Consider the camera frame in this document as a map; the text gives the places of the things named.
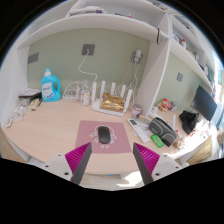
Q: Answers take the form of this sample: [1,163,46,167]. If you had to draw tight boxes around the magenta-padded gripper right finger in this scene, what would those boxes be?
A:
[132,142,183,185]

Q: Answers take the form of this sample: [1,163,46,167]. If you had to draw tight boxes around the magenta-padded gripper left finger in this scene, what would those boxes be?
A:
[42,141,93,186]

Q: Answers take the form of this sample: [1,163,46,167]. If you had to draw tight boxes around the black computer mouse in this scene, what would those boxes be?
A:
[97,125,111,145]

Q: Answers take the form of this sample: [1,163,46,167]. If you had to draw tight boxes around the pink mouse pad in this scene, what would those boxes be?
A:
[75,120,132,155]

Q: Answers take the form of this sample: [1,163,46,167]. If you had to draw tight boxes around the green packet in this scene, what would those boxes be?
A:
[150,133,165,149]

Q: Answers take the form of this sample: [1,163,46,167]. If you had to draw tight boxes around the white remote control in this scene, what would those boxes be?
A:
[127,117,152,144]

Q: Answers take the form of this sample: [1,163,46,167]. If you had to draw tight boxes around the black and grey pouch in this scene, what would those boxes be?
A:
[148,117,178,148]

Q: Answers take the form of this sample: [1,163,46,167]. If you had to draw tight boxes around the silver round cup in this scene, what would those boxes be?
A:
[131,103,143,119]

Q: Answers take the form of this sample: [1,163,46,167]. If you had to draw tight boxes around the white router with antennas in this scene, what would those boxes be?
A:
[91,80,134,117]

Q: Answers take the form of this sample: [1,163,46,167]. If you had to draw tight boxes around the black bag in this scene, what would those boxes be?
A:
[178,110,201,135]

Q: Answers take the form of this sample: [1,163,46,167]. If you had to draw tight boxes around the white power strip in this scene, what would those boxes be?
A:
[63,93,81,102]

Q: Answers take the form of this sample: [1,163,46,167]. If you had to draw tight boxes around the clear bottle with white label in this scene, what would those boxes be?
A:
[79,79,92,107]

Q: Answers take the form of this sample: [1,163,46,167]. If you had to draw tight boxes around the gold foil bag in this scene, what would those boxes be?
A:
[99,92,126,113]

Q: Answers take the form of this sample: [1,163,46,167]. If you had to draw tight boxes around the blue detergent bottle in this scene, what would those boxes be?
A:
[40,67,62,103]

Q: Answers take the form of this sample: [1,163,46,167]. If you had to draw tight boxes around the crumpled plastic bags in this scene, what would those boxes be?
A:
[4,104,29,129]

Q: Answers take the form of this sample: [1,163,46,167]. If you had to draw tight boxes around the black monitor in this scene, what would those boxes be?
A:
[189,84,218,122]

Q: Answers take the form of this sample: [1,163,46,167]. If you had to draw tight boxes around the stack of books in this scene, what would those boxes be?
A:
[18,87,42,100]

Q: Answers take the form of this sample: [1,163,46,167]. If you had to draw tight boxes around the white shelf unit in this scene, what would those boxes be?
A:
[16,0,218,118]

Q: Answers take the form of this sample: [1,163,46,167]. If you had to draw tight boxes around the tangled white cable bundle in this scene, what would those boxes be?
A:
[62,80,83,102]

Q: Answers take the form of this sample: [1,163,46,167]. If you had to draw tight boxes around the white cable from socket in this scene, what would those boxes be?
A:
[78,50,99,84]

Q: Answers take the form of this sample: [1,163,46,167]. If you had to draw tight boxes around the wall socket with white adapter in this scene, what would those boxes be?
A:
[132,49,144,64]

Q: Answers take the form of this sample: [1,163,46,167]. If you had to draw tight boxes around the grey wall socket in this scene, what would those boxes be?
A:
[81,43,96,56]

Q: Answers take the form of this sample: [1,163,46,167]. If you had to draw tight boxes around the grey blank wall plate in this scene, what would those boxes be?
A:
[27,52,40,65]

